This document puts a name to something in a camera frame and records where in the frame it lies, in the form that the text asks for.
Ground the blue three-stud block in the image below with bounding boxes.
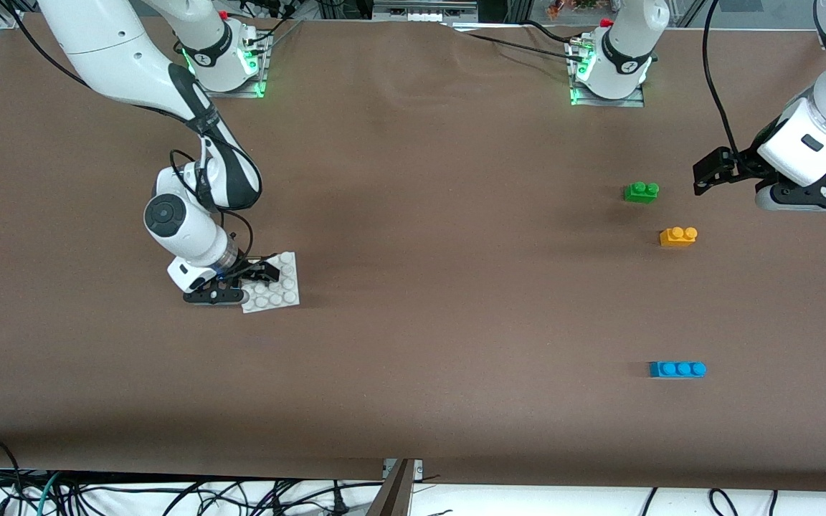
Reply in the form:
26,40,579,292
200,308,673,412
648,361,708,379

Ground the long black base cable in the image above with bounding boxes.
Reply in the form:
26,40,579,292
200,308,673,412
449,21,580,59

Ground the small metal bracket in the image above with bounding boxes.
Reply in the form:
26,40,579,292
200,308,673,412
383,459,424,482

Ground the teal floor cable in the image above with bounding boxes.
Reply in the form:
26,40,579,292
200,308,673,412
35,472,64,516

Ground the grey support beam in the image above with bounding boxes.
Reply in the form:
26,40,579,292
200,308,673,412
366,459,414,516

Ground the aluminium frame rack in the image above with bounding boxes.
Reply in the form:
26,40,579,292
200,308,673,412
372,0,480,24

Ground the white studded base plate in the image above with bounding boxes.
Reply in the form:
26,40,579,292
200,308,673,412
241,251,300,315

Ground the brown table cover sheet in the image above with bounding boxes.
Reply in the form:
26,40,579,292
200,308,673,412
0,13,826,494

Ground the yellow two-stud block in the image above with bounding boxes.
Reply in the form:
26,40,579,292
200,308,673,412
659,226,698,248

